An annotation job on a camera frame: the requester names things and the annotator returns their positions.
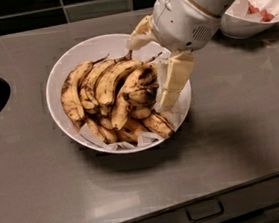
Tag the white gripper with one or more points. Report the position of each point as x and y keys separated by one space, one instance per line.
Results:
x=183 y=21

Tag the dark-spotted banana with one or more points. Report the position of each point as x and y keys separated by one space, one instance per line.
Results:
x=140 y=87

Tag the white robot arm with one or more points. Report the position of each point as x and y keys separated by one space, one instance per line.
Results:
x=181 y=26

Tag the white bowl with bananas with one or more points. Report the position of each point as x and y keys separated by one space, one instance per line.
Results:
x=112 y=46

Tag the bottom right banana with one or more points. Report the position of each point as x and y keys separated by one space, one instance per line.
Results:
x=158 y=124

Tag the long middle spotted banana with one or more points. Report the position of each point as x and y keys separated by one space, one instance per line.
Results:
x=121 y=112

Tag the bottom middle banana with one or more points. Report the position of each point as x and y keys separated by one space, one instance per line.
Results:
x=131 y=131

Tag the bottom left banana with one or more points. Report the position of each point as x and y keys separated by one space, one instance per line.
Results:
x=105 y=135

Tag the leftmost spotted banana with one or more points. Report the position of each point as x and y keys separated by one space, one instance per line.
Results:
x=69 y=92

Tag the white bowl top right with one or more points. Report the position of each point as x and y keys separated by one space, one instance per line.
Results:
x=235 y=31

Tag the crumpled white paper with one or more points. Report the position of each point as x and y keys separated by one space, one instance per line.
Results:
x=246 y=12

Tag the grey drawer front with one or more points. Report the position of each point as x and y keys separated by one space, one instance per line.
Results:
x=256 y=203

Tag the black drawer handle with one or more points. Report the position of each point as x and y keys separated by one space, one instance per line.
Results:
x=203 y=211

